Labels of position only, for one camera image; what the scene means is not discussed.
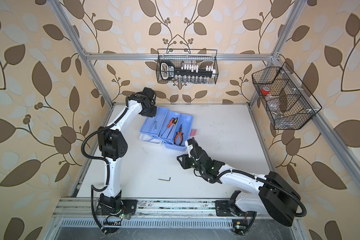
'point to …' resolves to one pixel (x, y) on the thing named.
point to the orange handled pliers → (177, 134)
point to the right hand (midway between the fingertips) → (179, 159)
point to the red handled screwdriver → (170, 123)
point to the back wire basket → (201, 64)
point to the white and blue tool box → (148, 134)
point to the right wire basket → (288, 102)
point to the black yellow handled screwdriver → (174, 124)
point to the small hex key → (155, 125)
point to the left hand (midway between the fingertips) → (152, 111)
